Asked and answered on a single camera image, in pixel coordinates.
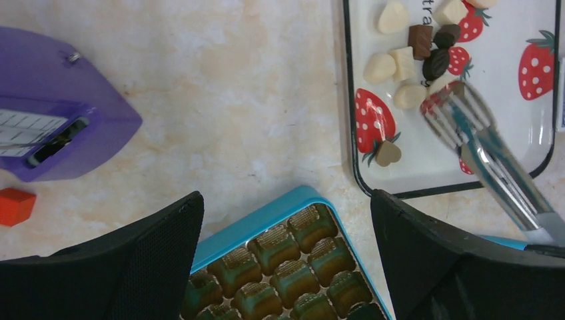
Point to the dark oval chocolate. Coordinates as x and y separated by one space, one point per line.
447 36

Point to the white cube chocolate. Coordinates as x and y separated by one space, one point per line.
450 12

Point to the orange cube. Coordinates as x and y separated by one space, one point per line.
16 206

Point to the dark leaf chocolate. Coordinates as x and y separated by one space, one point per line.
436 64

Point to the teal chocolate box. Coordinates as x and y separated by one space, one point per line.
291 259

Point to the white shell chocolate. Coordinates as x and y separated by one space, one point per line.
410 96

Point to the tan heart chocolate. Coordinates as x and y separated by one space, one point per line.
387 154

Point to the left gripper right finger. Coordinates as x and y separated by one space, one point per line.
434 270

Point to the purple metronome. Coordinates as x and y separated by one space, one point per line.
60 117

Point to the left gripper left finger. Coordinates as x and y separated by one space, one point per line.
139 271

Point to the white square chocolate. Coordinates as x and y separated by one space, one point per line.
405 64

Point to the blue playing card deck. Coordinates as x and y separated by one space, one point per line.
560 105

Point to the white heart chocolate upper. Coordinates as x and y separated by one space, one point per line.
393 18

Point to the teal box lid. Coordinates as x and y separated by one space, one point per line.
512 243

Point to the brown rectangular chocolate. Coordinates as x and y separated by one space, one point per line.
420 39

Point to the strawberry pattern white tray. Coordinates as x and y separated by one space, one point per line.
506 52

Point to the white heart chocolate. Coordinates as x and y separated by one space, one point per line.
393 18
379 68

